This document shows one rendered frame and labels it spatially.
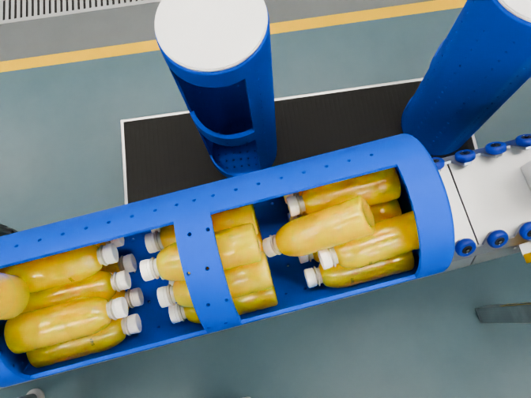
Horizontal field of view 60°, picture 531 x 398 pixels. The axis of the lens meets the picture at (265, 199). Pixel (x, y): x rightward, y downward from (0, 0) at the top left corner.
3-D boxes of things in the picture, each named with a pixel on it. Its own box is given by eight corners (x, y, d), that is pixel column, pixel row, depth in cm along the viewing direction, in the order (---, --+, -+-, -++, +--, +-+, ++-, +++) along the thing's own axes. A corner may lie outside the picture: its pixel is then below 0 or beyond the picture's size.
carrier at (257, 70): (208, 122, 202) (213, 185, 195) (151, -20, 118) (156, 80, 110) (273, 114, 202) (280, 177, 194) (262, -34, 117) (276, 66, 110)
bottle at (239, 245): (262, 257, 89) (160, 283, 89) (252, 219, 89) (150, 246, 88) (262, 264, 82) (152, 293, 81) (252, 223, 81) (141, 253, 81)
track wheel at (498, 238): (511, 232, 101) (506, 226, 103) (491, 237, 101) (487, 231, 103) (509, 246, 104) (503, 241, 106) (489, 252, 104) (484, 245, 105)
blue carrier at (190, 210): (421, 272, 105) (474, 270, 77) (43, 371, 103) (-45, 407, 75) (384, 154, 110) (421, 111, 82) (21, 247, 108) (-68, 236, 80)
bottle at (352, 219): (357, 205, 79) (259, 239, 88) (374, 241, 81) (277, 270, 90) (362, 189, 86) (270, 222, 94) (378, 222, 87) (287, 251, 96)
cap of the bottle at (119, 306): (116, 322, 87) (125, 320, 87) (110, 302, 86) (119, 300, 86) (121, 313, 91) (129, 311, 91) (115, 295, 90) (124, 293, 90)
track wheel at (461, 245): (478, 240, 101) (473, 234, 103) (458, 245, 101) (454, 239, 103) (476, 255, 104) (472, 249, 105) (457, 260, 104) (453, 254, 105)
